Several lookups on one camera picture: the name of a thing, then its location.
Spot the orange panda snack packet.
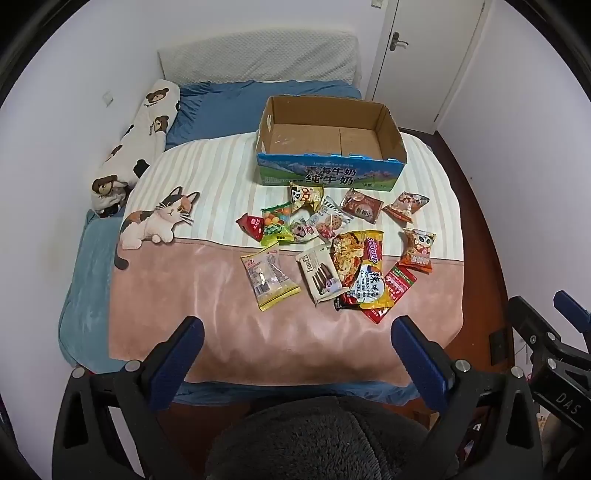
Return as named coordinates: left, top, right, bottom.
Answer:
left=399, top=229, right=437, bottom=274

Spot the yellow Sedaap noodle packet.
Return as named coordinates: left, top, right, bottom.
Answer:
left=331, top=230, right=394, bottom=310

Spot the yellow clear snack packet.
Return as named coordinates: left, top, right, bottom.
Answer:
left=240, top=242, right=301, bottom=312

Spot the brown cake packet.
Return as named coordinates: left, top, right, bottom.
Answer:
left=341, top=188, right=384, bottom=224

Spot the white chocolate biscuit packet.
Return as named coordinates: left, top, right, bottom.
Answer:
left=295, top=245, right=349, bottom=305

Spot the white cookie packet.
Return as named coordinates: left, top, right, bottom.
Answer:
left=307, top=196, right=355, bottom=243

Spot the small red snack packet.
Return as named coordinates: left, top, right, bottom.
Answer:
left=235, top=213, right=264, bottom=242

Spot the green candy packet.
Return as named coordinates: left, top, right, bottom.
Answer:
left=260, top=202, right=294, bottom=247

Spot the yellow panda snack packet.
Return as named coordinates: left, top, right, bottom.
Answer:
left=288, top=182, right=324, bottom=213

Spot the pale green snack packet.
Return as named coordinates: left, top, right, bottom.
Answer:
left=288, top=209, right=318, bottom=244

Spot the teal blanket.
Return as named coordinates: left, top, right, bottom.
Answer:
left=58, top=211, right=123, bottom=374

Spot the black fuzzy clothing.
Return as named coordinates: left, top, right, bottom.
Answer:
left=204, top=397, right=428, bottom=479

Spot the striped pink cat blanket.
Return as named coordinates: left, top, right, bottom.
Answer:
left=108, top=130, right=466, bottom=387

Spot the cardboard milk box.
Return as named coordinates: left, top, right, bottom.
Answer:
left=256, top=95, right=407, bottom=191

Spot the bear print long pillow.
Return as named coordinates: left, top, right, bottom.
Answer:
left=91, top=79, right=180, bottom=216

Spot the white door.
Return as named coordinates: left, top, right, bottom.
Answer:
left=366, top=0, right=490, bottom=133

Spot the blue bed sheet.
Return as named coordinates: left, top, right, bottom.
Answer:
left=165, top=80, right=362, bottom=150

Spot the grey quilted pillow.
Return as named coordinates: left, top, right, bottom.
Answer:
left=158, top=28, right=361, bottom=86

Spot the white wall switch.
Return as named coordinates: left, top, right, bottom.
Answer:
left=102, top=91, right=114, bottom=107

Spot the metal door handle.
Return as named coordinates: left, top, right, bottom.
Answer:
left=389, top=31, right=409, bottom=52

